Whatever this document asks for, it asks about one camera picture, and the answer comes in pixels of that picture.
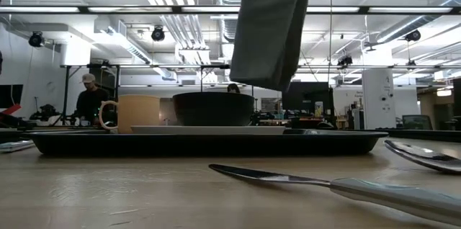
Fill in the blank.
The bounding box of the black bowl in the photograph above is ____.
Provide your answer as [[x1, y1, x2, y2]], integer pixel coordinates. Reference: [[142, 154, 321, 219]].
[[172, 91, 256, 127]]

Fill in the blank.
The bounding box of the white round plate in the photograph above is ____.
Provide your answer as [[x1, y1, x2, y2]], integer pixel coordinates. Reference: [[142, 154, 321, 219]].
[[130, 125, 287, 135]]

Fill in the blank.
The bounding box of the grey sponge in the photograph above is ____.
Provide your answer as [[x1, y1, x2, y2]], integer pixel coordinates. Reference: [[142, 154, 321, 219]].
[[229, 0, 314, 92]]

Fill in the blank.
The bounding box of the orange mug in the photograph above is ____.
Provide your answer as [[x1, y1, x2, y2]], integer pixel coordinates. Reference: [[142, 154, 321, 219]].
[[98, 94, 161, 135]]

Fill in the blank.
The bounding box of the black plastic tray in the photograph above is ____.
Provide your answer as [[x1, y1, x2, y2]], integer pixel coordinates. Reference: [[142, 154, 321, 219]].
[[24, 129, 389, 157]]

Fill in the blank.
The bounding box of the white pillar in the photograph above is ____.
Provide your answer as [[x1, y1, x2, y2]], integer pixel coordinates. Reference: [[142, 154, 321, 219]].
[[362, 68, 396, 130]]

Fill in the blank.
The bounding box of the white flat object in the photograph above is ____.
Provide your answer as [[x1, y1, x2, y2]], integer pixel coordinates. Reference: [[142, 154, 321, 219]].
[[0, 140, 35, 153]]

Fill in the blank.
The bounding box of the red object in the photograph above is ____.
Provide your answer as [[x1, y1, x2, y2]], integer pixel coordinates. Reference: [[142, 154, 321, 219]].
[[0, 104, 22, 117]]

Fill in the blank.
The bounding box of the black overhead frame bar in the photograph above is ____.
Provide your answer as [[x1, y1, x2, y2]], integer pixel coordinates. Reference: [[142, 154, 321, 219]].
[[0, 4, 461, 16]]

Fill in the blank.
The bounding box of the knife with patterned handle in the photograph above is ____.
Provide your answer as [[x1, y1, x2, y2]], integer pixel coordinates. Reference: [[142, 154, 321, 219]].
[[208, 163, 461, 227]]

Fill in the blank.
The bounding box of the spoon with green handle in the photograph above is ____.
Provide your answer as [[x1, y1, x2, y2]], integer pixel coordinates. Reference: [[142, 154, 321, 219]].
[[383, 139, 461, 175]]

